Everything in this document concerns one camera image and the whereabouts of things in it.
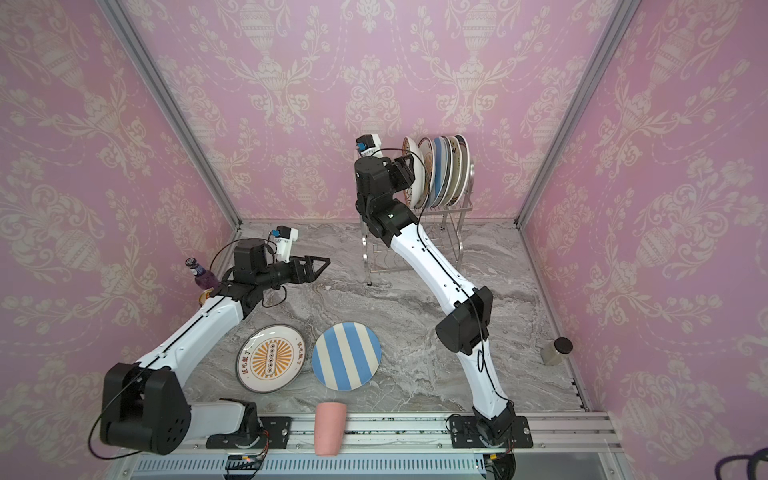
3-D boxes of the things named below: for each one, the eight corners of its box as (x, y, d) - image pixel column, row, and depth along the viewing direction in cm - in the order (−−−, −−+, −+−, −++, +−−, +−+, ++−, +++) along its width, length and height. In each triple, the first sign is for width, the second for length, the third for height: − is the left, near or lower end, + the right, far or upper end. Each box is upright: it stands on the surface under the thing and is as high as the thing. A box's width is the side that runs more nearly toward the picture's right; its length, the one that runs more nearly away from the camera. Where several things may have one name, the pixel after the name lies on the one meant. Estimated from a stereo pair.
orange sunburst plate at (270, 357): (229, 392, 82) (225, 390, 80) (250, 327, 94) (247, 324, 93) (297, 392, 82) (295, 390, 80) (309, 327, 94) (308, 324, 93)
